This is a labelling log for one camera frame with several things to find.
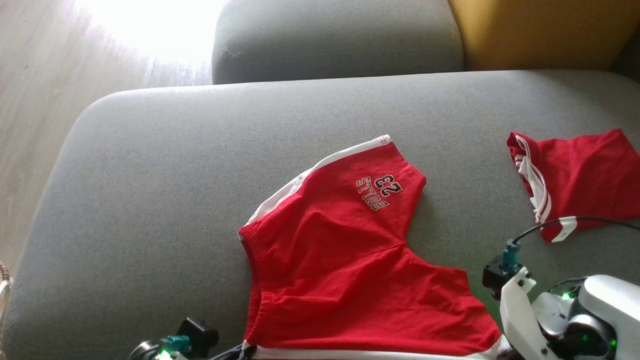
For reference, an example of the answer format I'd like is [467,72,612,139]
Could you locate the large yellow sofa back cushion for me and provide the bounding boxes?
[446,0,640,72]

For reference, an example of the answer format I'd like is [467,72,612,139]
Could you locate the dark grey sofa back cushion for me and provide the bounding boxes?
[609,27,640,83]

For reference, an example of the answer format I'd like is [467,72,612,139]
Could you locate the large grey sofa seat cushion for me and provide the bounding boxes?
[0,70,640,360]

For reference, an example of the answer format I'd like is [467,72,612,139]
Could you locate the red jersey with white sleeves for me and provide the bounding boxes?
[506,128,640,244]

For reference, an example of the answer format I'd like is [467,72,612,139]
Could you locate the red Bulls 23 shorts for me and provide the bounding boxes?
[237,134,513,360]

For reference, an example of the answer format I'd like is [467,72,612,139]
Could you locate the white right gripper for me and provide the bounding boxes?
[499,266,556,360]

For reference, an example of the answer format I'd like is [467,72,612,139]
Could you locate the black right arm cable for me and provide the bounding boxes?
[501,216,640,273]

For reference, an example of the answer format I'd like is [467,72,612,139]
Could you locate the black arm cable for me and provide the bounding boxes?
[159,334,257,360]
[501,216,640,273]

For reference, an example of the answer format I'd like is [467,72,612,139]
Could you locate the cream perforated laundry basket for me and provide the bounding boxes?
[0,260,13,313]

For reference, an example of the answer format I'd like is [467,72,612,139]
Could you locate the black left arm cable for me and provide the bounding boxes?
[159,334,257,360]

